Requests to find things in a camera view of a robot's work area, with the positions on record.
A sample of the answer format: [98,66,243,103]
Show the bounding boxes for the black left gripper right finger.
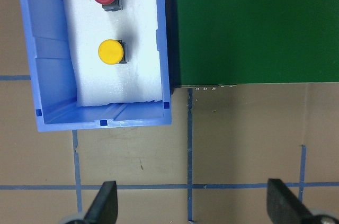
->
[266,178,317,224]

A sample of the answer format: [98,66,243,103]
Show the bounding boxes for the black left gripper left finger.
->
[84,181,118,224]

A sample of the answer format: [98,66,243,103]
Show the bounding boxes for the yellow push button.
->
[98,39,127,65]

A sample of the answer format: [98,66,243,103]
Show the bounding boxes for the white foam pad left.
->
[64,0,162,106]

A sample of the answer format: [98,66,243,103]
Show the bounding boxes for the green conveyor belt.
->
[170,0,338,86]

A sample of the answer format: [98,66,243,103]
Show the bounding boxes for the blue plastic bin left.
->
[20,0,172,131]

